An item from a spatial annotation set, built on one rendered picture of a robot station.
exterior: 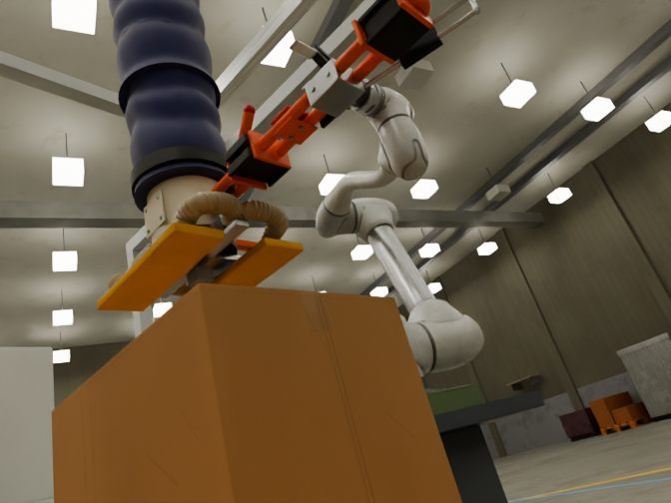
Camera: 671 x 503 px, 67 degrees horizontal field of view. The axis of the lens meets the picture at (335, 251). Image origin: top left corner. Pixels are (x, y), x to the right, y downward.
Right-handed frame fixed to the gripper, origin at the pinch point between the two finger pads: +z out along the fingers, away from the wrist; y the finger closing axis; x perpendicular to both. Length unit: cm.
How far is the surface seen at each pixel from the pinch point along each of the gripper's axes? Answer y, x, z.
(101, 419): 72, 30, 41
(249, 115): 24.3, -0.1, 21.5
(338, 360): 75, -5, 20
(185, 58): -4.9, 15.1, 22.4
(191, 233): 47, 9, 32
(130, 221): -457, 752, -325
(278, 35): -151, 82, -96
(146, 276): 47, 26, 32
